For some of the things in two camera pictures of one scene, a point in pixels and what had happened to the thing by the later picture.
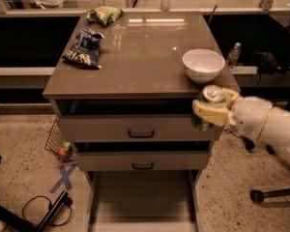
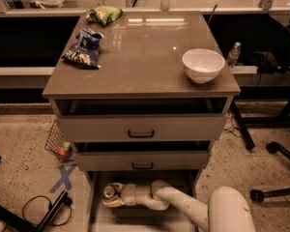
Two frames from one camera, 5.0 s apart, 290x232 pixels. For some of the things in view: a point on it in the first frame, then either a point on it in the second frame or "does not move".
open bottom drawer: x=143 y=200 does not move
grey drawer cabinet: x=124 y=94 does not move
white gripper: x=250 y=116 → x=128 y=194
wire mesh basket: x=54 y=142 does not move
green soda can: x=210 y=94 → x=108 y=191
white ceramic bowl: x=203 y=65 does not move
